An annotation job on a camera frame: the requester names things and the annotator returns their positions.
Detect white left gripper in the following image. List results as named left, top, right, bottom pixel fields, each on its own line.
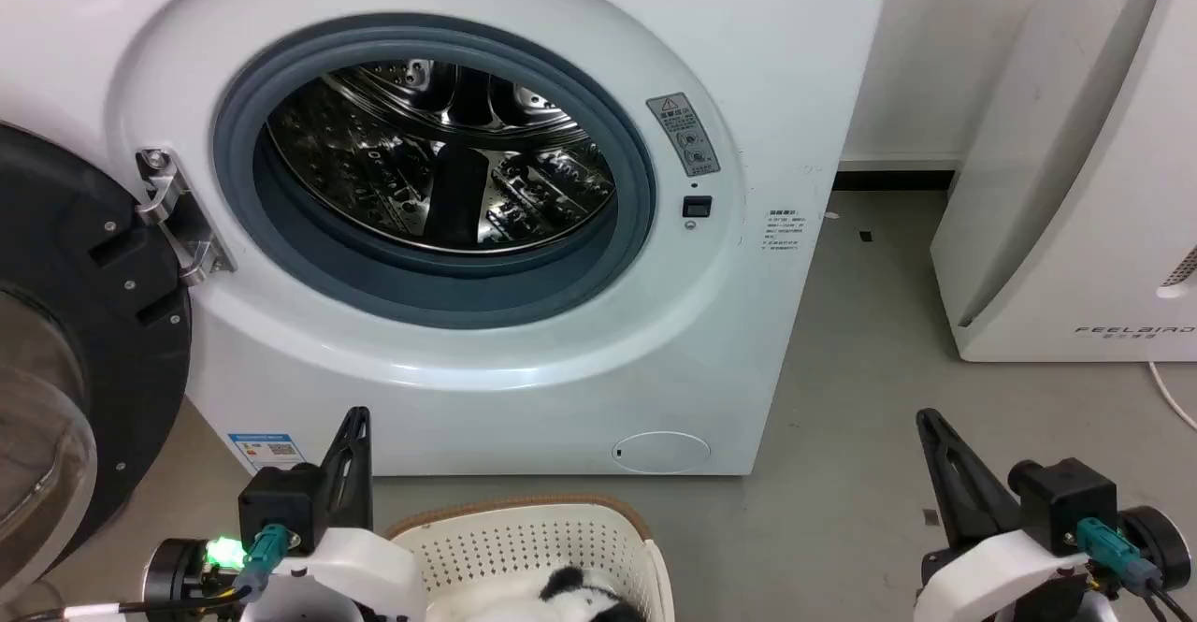
left=243, top=406, right=429, bottom=622

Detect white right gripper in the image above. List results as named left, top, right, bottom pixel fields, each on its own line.
left=914, top=408, right=1120, bottom=622

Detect black and white plush panda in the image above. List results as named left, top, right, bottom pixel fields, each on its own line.
left=466, top=565, right=648, bottom=622

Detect black washing machine door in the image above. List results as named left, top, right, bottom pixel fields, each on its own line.
left=0, top=122, right=194, bottom=604

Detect stainless steel washing machine drum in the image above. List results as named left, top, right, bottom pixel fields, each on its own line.
left=266, top=59, right=619, bottom=254

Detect blue energy label sticker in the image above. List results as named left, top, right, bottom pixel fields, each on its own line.
left=227, top=432, right=308, bottom=474

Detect white perforated laundry basket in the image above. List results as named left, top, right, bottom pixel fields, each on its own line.
left=384, top=495, right=677, bottom=622

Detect grey rubber door gasket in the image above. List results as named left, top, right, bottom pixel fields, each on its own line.
left=212, top=13, right=658, bottom=329

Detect round white filter cover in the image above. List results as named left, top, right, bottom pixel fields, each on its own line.
left=613, top=430, right=713, bottom=475

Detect silver metal door hinge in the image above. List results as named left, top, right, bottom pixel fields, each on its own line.
left=136, top=148, right=235, bottom=287

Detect small printed text label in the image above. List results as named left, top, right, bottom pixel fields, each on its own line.
left=761, top=209, right=804, bottom=257

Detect black baseboard strip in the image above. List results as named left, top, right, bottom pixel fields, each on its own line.
left=831, top=170, right=958, bottom=194

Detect white air purifier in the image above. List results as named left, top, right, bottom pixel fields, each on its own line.
left=930, top=0, right=1197, bottom=364

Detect white front-load washing machine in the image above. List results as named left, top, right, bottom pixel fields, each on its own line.
left=0, top=0, right=889, bottom=479

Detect grey warning sticker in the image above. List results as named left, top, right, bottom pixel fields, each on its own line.
left=645, top=92, right=722, bottom=179

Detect left teal-plug black cable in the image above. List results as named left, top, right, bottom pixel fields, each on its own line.
left=0, top=523, right=293, bottom=622

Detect teal-plug black cable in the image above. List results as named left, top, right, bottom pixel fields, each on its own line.
left=0, top=523, right=293, bottom=622
left=1074, top=517, right=1197, bottom=622

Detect right teal-plug black cable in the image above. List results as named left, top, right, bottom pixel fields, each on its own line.
left=1074, top=517, right=1197, bottom=622

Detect white power cable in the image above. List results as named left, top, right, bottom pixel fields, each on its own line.
left=1147, top=360, right=1197, bottom=432

